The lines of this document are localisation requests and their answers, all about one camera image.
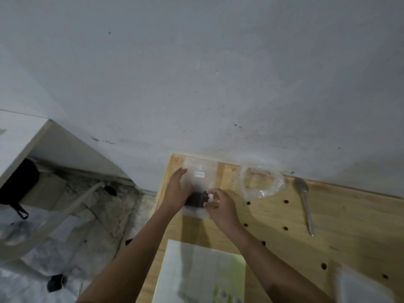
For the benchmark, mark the person's right hand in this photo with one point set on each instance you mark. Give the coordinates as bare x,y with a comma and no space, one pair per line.
225,212

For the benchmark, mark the person's left hand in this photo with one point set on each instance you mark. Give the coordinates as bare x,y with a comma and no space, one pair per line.
176,195

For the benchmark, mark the small white paper label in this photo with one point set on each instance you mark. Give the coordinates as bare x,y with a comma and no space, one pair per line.
199,174
211,196

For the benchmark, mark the small translucent plastic bag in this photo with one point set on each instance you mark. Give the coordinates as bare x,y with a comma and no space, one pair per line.
205,186
359,287

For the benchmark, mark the large clear plastic bag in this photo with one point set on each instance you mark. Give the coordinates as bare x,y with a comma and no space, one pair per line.
244,189

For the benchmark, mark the metal spoon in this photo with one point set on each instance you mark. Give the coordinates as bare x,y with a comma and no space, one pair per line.
301,186

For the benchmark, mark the person's left forearm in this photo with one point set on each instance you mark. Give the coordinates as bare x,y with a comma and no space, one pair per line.
126,261

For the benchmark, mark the person's right forearm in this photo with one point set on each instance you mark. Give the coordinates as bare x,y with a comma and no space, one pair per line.
277,268

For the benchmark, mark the dark floor debris lump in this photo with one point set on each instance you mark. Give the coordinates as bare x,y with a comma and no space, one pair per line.
110,189

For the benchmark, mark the pale yellow label sheet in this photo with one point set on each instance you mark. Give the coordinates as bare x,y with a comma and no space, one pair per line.
176,268

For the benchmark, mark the white grey cabinet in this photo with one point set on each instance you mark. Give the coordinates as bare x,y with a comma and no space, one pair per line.
69,154

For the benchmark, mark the wooden stick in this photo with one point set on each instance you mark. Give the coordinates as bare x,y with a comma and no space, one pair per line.
56,220

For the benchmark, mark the brown cardboard box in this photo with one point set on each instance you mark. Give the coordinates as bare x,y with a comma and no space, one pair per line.
47,194

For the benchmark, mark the small black floor object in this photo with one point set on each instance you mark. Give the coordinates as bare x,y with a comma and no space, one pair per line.
56,282

